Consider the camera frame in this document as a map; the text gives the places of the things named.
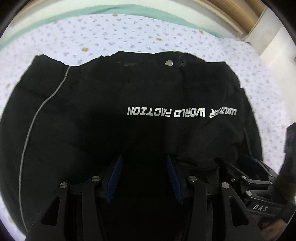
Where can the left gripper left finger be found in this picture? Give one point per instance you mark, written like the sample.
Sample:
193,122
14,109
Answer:
113,180

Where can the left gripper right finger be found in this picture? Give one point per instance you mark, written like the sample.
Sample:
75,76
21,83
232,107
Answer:
174,181

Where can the black hooded jacket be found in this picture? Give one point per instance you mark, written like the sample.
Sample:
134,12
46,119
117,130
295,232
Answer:
64,128

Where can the white floral quilt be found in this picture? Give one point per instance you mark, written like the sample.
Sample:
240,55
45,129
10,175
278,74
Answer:
76,40

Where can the green bed sheet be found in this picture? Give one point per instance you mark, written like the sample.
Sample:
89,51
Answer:
168,11

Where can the wooden striped headboard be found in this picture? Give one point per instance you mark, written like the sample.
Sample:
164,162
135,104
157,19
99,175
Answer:
239,14

